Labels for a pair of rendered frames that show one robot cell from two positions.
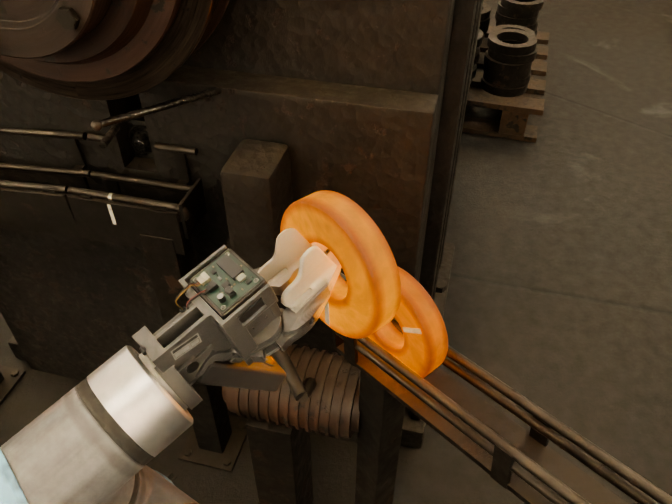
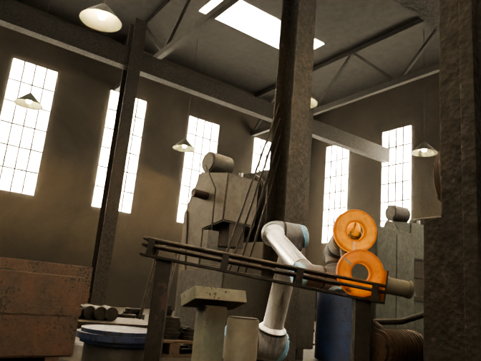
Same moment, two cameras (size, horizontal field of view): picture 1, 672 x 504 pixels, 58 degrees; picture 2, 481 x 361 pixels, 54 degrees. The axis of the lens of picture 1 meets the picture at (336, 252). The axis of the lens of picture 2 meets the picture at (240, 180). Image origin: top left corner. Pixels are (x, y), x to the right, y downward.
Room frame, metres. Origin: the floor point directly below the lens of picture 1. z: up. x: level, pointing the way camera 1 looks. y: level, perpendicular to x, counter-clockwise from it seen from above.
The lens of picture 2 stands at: (1.24, -1.56, 0.60)
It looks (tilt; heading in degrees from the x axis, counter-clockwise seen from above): 14 degrees up; 131
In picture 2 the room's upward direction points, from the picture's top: 5 degrees clockwise
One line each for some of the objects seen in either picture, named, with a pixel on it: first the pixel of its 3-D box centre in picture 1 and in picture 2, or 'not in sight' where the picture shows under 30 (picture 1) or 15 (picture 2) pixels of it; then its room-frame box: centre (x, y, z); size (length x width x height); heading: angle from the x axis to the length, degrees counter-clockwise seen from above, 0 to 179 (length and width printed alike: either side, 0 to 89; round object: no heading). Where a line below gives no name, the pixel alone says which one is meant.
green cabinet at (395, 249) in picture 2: not in sight; (379, 294); (-1.13, 3.83, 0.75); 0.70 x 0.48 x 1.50; 76
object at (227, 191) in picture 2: not in sight; (224, 239); (-3.78, 3.99, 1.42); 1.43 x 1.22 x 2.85; 171
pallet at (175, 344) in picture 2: not in sight; (160, 327); (-2.49, 1.75, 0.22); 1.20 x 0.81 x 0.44; 71
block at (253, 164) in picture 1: (262, 219); not in sight; (0.75, 0.12, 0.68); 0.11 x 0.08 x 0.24; 166
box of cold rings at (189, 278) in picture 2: not in sight; (245, 311); (-2.16, 2.65, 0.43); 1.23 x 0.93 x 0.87; 74
